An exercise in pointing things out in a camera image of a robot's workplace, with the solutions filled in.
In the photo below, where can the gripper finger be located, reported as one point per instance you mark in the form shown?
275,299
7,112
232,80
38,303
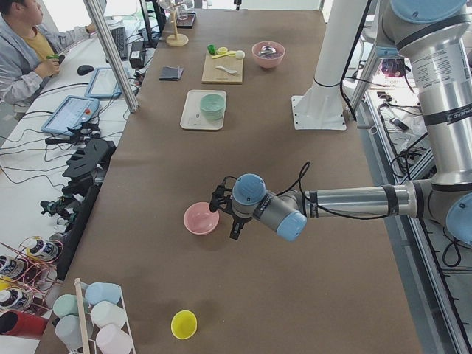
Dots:
213,206
237,226

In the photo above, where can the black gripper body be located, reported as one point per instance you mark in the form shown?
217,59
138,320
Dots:
238,223

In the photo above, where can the small pink bowl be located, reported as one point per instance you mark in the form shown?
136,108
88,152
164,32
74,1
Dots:
199,220

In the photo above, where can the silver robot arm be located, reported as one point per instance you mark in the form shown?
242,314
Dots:
429,34

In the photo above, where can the white ceramic spoon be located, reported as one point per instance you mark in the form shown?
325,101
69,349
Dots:
226,70

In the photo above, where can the large pink ice bowl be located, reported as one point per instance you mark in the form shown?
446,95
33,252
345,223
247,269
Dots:
265,62

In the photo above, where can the cream rabbit tray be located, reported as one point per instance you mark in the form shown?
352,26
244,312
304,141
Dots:
191,118

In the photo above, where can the stacked green bowls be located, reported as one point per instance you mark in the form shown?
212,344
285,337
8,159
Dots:
212,106

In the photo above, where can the bamboo cutting board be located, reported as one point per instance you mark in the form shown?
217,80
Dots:
210,75

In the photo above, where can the black stand rack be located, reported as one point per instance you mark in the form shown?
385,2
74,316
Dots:
85,170

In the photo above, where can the grey folded cloth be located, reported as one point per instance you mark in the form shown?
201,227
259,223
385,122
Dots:
169,73

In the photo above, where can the yellow plastic knife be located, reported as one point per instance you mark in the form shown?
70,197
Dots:
228,54

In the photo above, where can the blue cup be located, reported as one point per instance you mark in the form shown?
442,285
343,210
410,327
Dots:
102,291

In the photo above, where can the metal ice scoop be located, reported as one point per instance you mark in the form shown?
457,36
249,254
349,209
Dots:
267,51

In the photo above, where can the white cup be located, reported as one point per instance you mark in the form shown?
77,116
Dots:
106,313

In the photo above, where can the far blue teach pendant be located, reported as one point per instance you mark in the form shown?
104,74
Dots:
103,85

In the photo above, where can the blue teach pendant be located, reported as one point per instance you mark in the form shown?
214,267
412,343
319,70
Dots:
71,114
103,85

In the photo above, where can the wooden cup tree stand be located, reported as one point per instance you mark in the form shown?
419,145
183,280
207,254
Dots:
176,39

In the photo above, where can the near blue teach pendant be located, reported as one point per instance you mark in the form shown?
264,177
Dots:
71,114

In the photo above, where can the pink cup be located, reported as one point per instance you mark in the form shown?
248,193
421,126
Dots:
112,340

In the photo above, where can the green cup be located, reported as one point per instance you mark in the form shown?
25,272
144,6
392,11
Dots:
65,305

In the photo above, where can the black computer mouse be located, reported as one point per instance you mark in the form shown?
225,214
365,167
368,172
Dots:
84,69

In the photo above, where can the grey cup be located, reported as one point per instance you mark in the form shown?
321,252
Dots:
68,331

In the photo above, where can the black keyboard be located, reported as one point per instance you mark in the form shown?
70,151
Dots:
119,37

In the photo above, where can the red cylinder can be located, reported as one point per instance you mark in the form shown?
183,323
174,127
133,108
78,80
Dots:
23,325

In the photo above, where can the seated person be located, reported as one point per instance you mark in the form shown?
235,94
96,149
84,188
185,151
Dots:
28,50

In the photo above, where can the aluminium frame post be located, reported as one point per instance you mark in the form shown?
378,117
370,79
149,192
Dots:
111,53

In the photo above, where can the white wire cup rack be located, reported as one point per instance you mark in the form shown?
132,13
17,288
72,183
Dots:
88,329

